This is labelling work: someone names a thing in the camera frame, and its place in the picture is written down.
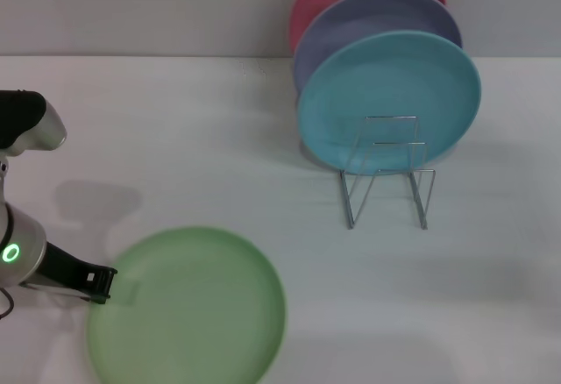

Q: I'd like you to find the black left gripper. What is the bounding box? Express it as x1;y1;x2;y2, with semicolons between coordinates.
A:
41;241;118;306

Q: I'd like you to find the green plate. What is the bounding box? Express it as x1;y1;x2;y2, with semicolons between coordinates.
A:
85;225;287;384

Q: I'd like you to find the cyan plate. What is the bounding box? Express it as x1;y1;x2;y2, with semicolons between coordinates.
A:
296;29;482;178

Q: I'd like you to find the purple plate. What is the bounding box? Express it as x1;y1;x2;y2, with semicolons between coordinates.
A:
292;0;464;96

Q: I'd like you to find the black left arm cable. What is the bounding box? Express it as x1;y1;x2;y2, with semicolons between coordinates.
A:
0;288;15;321

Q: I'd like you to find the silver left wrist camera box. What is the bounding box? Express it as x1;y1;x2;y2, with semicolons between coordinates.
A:
0;89;68;157

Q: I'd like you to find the silver wire plate rack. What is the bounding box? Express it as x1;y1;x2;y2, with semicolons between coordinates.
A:
338;115;437;231

